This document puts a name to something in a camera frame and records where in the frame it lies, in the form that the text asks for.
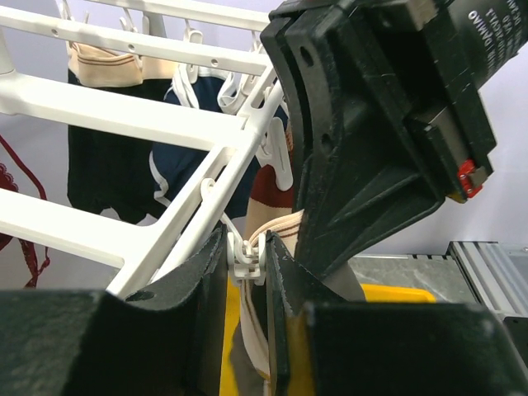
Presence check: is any navy blue underwear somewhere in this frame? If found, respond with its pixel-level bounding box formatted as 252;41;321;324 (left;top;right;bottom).
148;61;290;219

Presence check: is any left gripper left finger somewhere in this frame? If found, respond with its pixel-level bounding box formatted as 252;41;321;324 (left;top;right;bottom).
1;228;227;395

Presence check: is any black beige-waistband underwear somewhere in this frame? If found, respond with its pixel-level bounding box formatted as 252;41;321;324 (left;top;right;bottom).
67;43;177;224

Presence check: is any brown beige underwear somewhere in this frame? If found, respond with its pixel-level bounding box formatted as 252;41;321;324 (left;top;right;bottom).
229;210;365;395

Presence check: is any aluminium mounting rail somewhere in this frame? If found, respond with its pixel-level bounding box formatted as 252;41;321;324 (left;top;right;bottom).
408;241;528;331

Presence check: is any patterned beige red underwear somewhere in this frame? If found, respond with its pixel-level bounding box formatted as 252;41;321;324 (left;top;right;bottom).
243;117;304;244

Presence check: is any yellow plastic tray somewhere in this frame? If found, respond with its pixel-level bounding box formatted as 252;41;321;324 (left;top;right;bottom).
219;280;436;396

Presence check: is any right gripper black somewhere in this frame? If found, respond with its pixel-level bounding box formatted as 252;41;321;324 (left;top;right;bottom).
262;1;527;278

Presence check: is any white clip drying hanger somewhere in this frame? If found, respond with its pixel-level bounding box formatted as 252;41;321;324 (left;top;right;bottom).
1;6;293;297

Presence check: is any red lace bra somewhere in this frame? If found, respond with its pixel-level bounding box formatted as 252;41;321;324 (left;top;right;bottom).
1;137;51;289

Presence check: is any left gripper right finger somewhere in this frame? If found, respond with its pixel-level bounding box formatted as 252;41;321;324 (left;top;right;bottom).
266;233;522;395

